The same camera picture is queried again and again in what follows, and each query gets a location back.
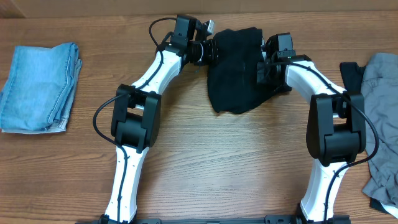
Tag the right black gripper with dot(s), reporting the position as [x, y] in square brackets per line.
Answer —
[261, 73]

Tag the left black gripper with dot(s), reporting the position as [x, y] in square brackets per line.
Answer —
[210, 51]

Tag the dark green shorts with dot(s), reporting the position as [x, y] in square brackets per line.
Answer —
[232, 79]

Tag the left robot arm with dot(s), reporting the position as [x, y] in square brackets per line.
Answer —
[137, 109]

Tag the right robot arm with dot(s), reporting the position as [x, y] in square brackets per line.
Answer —
[336, 128]

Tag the dark folded garment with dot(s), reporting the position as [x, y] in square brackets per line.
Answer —
[352, 76]

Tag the folded light blue jeans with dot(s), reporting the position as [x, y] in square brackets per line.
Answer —
[39, 92]

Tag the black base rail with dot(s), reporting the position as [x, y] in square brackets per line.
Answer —
[211, 221]

